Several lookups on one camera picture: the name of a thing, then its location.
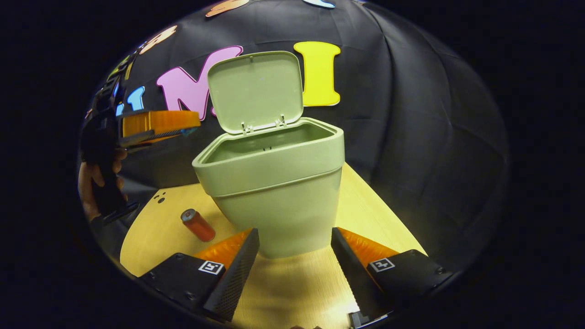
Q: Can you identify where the green desktop garbage bin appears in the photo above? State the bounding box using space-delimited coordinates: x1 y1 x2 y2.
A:
192 51 345 259

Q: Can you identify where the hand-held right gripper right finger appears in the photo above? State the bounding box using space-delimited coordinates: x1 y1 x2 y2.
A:
331 227 454 327

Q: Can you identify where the black backdrop cloth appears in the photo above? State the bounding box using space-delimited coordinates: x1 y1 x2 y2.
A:
80 0 510 275

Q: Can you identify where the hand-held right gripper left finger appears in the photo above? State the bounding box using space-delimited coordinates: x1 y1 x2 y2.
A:
137 228 260 322

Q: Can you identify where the orange pop can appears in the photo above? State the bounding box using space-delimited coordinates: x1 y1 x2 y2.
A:
181 209 216 242

